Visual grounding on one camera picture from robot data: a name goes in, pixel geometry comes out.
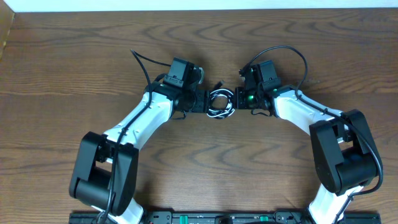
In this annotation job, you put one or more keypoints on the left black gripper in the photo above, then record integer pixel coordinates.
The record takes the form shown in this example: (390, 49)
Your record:
(203, 100)

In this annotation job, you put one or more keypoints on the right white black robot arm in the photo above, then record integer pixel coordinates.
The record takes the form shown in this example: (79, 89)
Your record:
(346, 158)

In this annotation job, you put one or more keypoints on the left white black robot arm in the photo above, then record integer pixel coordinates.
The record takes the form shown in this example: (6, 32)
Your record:
(105, 171)

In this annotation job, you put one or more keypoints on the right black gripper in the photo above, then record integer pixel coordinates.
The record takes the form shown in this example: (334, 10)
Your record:
(239, 103)

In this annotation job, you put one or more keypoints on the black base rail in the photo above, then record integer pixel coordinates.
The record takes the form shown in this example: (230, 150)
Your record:
(280, 216)

